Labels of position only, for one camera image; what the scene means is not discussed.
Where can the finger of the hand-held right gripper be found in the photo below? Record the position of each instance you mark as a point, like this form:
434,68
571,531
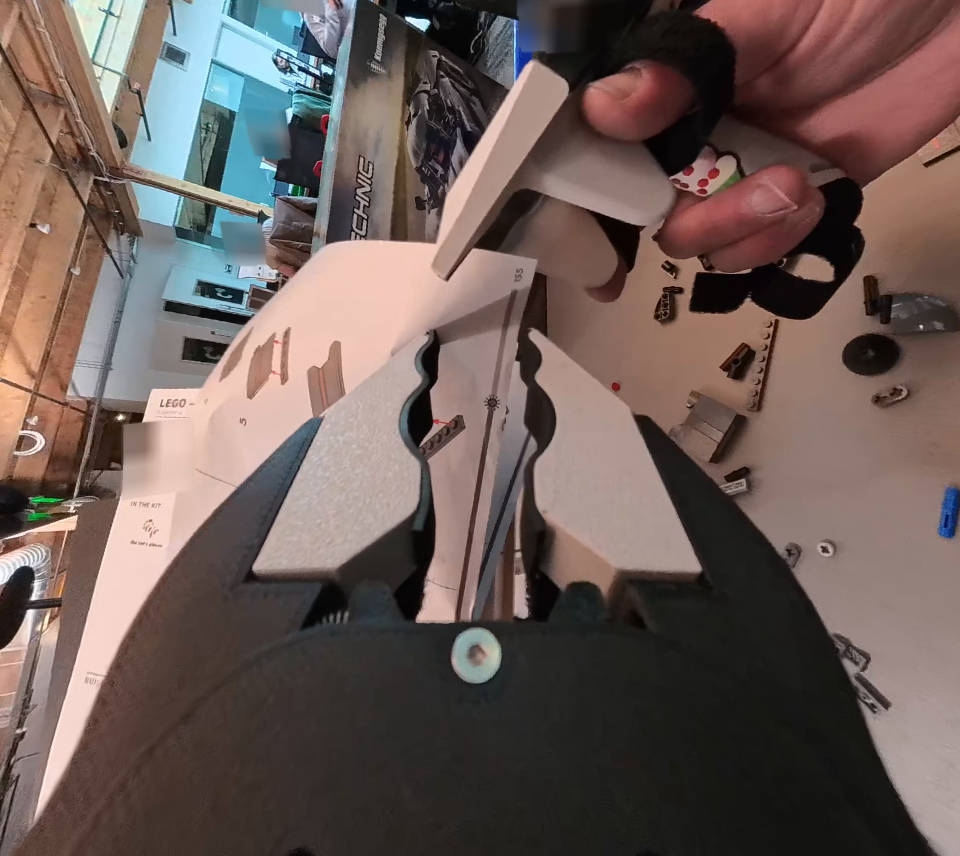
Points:
502,166
577,248

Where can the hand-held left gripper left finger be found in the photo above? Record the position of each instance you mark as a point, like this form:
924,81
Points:
345,496

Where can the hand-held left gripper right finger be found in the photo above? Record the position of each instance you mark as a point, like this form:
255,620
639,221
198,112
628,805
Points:
615,503

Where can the thick lego instruction booklet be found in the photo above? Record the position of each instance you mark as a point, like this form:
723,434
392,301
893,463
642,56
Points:
360,293

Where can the scattered loose lego pieces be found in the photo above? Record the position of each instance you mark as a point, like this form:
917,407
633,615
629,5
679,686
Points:
709,425

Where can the dark lego set box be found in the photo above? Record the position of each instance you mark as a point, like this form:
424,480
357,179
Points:
375,143

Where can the person's right hand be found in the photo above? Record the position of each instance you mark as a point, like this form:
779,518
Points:
862,46

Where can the large printed task sheet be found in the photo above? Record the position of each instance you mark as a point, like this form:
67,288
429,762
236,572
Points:
135,571

